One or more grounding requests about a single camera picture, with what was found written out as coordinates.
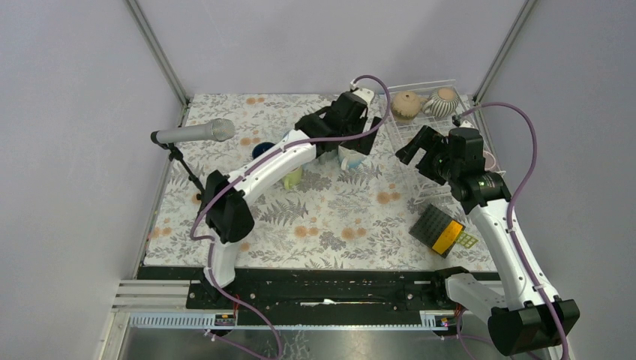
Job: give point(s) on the aluminium frame post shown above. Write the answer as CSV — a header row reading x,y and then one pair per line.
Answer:
x,y
157,51
517,26

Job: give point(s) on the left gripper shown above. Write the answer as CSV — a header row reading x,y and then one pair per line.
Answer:
x,y
361,145

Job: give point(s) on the dark blue cup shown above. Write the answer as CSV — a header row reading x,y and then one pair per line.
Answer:
x,y
261,149

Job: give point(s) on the right aluminium frame post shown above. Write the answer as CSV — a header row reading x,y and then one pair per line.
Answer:
x,y
517,26

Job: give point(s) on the beige ribbed cup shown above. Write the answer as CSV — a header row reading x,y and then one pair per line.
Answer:
x,y
406,105

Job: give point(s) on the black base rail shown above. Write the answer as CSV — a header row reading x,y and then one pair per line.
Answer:
x,y
299,292

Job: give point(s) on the grey-green cup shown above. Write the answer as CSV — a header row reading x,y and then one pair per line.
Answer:
x,y
328,156

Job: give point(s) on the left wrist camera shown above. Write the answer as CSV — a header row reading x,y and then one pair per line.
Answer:
x,y
365,94

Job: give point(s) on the silver microphone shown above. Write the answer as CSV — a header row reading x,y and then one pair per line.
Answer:
x,y
218,130

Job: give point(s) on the mauve cup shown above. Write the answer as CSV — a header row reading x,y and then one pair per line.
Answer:
x,y
490,163

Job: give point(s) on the dark grey building plate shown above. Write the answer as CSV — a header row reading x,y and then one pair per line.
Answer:
x,y
429,225

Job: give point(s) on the black tripod mic stand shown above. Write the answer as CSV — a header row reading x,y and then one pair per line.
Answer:
x,y
175,154

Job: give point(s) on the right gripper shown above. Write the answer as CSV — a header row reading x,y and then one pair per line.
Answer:
x,y
428,139

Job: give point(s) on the floral table mat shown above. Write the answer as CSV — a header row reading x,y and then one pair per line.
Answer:
x,y
333,219

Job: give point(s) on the white cable duct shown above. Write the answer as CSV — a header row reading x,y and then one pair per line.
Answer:
x,y
426,320

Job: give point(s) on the left aluminium frame post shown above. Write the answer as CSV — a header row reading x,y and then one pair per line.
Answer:
x,y
157,51

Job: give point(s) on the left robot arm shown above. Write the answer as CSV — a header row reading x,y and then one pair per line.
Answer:
x,y
227,198

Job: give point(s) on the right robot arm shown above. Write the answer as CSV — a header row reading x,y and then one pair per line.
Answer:
x,y
530,314

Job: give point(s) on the white and blue cup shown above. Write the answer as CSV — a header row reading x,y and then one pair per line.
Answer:
x,y
349,159

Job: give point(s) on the light green cup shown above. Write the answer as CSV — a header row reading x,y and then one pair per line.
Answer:
x,y
292,178

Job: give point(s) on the striped grey cup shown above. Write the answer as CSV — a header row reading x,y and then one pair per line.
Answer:
x,y
441,103

